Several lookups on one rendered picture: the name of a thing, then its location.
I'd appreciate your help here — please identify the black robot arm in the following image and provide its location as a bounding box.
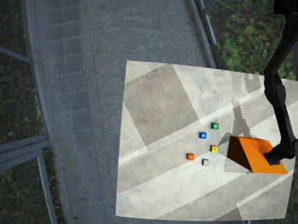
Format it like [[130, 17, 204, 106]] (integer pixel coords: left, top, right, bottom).
[[263, 0, 298, 166]]

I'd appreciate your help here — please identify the yellow digit block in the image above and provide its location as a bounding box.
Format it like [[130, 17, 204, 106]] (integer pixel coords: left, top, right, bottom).
[[210, 145, 218, 152]]

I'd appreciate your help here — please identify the green block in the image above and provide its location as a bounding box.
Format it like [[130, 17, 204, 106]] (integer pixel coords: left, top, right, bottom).
[[211, 122, 219, 129]]

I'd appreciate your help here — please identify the blue block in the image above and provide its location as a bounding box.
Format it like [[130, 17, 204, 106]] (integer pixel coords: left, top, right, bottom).
[[199, 132, 207, 139]]

